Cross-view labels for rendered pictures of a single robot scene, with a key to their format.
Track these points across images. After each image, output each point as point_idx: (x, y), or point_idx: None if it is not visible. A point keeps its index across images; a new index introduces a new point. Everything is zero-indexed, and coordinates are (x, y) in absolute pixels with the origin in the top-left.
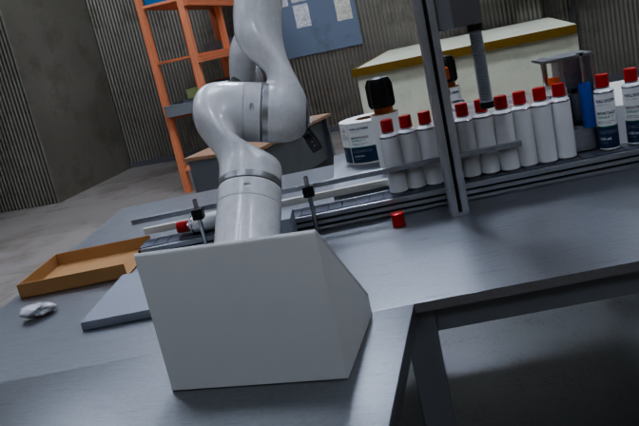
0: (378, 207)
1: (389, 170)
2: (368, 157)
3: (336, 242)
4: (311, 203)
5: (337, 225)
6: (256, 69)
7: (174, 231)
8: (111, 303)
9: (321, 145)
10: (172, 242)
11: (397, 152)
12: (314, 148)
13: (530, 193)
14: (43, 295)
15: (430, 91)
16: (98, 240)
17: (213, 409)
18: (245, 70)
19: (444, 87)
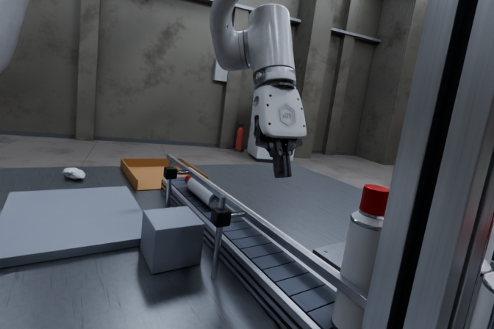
0: (292, 317)
1: (328, 277)
2: None
3: (179, 305)
4: (216, 234)
5: (245, 286)
6: (237, 39)
7: (244, 187)
8: (46, 194)
9: (284, 174)
10: (172, 186)
11: (363, 260)
12: (274, 172)
13: None
14: (121, 172)
15: (396, 156)
16: (230, 167)
17: None
18: (212, 32)
19: (456, 164)
